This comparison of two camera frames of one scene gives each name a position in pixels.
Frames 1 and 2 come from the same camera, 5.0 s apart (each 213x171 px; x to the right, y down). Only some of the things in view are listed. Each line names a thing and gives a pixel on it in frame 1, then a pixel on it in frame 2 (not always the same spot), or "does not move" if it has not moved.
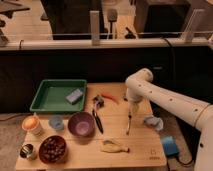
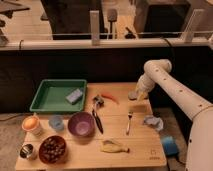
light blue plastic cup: x=56 y=122 does not move
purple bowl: x=81 y=124 does not move
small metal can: x=28 y=151 does not move
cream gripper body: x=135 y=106 -> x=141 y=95
